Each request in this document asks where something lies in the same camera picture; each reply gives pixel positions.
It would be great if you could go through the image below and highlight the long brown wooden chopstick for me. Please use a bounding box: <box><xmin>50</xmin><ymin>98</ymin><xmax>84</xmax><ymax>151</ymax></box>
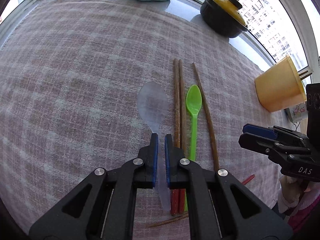
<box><xmin>191</xmin><ymin>63</ymin><xmax>220</xmax><ymax>171</ymax></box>

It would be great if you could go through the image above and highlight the white window frame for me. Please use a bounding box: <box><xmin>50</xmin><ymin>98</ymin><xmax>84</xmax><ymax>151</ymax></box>
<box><xmin>175</xmin><ymin>0</ymin><xmax>320</xmax><ymax>86</ymax></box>

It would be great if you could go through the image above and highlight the pink plaid table cloth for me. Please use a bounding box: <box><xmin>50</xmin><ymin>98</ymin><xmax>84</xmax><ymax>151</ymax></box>
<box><xmin>1</xmin><ymin>0</ymin><xmax>285</xmax><ymax>232</ymax></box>

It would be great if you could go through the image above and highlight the brown chopstick red tip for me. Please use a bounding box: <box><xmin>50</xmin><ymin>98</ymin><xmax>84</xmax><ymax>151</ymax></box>
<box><xmin>171</xmin><ymin>59</ymin><xmax>181</xmax><ymax>216</ymax></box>
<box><xmin>178</xmin><ymin>60</ymin><xmax>187</xmax><ymax>215</ymax></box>

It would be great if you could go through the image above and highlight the brown chopstick crosswise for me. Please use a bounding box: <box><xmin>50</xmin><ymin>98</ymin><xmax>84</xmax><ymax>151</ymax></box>
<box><xmin>146</xmin><ymin>174</ymin><xmax>255</xmax><ymax>228</ymax></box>

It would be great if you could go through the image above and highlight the green plastic spoon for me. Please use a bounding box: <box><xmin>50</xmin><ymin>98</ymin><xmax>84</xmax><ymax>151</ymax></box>
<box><xmin>184</xmin><ymin>84</ymin><xmax>203</xmax><ymax>212</ymax></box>

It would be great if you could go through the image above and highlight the translucent clear plastic spoon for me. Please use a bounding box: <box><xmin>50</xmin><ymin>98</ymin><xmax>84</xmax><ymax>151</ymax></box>
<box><xmin>137</xmin><ymin>81</ymin><xmax>170</xmax><ymax>212</ymax></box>

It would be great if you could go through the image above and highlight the black pot yellow lid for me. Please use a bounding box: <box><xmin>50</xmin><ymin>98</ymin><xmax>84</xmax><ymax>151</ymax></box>
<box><xmin>200</xmin><ymin>0</ymin><xmax>248</xmax><ymax>38</ymax></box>

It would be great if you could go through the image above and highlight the yellow plastic utensil container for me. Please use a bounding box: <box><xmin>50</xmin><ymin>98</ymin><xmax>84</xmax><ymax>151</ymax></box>
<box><xmin>254</xmin><ymin>56</ymin><xmax>306</xmax><ymax>112</ymax></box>

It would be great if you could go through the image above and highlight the right hand in glove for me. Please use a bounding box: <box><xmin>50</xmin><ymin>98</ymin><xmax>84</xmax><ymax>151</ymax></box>
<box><xmin>277</xmin><ymin>176</ymin><xmax>314</xmax><ymax>213</ymax></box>

